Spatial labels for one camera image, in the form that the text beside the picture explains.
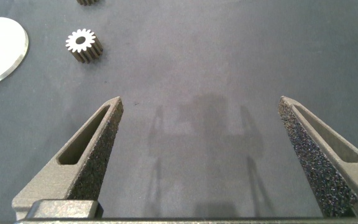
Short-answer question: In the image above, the round white carrier plate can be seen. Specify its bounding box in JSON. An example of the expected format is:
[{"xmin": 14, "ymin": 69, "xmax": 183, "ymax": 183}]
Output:
[{"xmin": 0, "ymin": 7, "xmax": 30, "ymax": 90}]

